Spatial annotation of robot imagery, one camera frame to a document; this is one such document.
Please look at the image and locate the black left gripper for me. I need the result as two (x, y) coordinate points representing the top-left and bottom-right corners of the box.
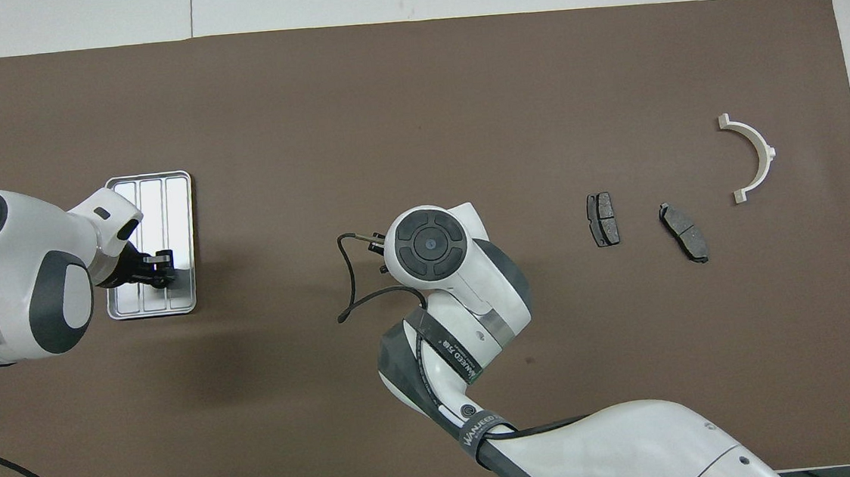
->
(95, 239), (178, 293)

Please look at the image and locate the silver ribbed metal tray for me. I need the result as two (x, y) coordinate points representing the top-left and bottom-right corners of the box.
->
(96, 170), (203, 322)

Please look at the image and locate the brown table mat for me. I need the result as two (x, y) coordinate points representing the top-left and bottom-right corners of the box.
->
(0, 0), (850, 477)

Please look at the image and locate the short dark brake pad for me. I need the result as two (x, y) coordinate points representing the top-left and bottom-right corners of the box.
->
(585, 190), (622, 249)

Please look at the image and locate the long dark brake pad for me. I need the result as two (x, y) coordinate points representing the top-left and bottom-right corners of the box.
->
(657, 200), (711, 267)

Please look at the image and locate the white semicircular bracket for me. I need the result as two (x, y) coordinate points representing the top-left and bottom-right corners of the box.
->
(716, 110), (780, 206)

